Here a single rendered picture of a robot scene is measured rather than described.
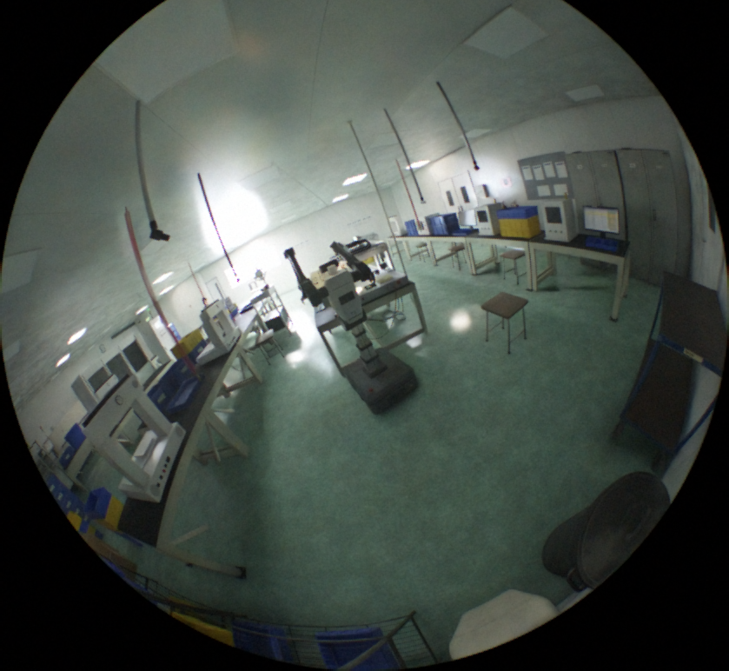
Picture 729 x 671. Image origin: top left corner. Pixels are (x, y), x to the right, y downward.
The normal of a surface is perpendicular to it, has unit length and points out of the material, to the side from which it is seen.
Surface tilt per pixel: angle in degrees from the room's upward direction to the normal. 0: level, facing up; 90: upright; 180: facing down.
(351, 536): 0
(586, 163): 90
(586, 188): 90
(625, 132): 90
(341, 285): 90
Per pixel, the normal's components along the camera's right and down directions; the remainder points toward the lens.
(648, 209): -0.90, 0.41
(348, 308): 0.42, 0.20
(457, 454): -0.35, -0.87
